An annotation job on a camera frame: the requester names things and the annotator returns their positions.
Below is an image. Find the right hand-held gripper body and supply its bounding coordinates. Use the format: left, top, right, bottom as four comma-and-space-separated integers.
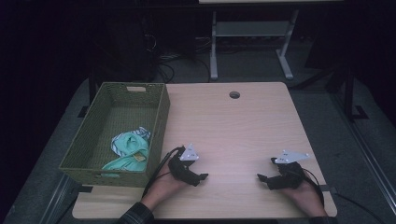
270, 149, 311, 189

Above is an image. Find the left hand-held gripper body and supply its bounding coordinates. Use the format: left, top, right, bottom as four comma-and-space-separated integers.
167, 143, 201, 185

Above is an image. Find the mint green striped garment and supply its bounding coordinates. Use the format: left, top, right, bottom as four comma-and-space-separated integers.
102, 126, 152, 173

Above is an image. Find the green woven basket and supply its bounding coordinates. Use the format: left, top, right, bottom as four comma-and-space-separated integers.
59, 81, 171, 189

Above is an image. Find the person's left hand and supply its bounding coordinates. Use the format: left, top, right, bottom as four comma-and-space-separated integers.
148, 163, 189, 211

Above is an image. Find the person's right hand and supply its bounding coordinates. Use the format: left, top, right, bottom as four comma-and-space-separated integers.
281, 181, 328, 218

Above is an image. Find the grey tape strip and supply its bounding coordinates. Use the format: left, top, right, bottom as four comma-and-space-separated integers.
319, 184, 338, 194

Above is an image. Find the black metal stand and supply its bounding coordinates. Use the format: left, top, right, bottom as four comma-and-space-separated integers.
342, 66, 370, 122

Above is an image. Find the grey metal stand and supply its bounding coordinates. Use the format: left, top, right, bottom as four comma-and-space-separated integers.
208, 8, 300, 81

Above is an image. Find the left hand-held gripper black cable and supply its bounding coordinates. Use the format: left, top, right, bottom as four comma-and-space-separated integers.
141, 146, 185, 199

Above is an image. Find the hand-held gripper black cable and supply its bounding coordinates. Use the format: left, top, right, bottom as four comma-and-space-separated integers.
300, 167, 326, 208
141, 146, 185, 199

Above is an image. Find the right hand-held gripper black cable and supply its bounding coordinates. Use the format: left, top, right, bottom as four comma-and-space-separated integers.
300, 167, 326, 208

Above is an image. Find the thin black cable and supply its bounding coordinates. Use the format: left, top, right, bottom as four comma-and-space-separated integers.
334, 192, 386, 224

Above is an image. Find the aluminium rail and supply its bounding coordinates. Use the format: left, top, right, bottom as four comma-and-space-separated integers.
330, 92, 396, 217
38, 174, 82, 224

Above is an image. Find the tangle of dark cables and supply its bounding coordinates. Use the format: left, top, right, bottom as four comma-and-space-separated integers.
146, 34, 213, 84

